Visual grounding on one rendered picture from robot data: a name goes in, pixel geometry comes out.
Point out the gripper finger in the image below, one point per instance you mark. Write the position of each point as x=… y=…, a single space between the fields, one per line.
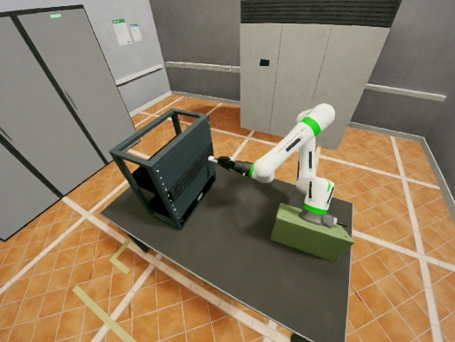
x=224 y=165
x=223 y=159

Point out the dark grey server rack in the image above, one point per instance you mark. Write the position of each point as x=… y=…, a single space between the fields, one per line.
x=180 y=173

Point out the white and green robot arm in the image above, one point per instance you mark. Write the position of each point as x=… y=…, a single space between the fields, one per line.
x=318 y=191

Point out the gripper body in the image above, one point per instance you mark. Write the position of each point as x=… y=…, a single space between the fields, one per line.
x=237 y=165

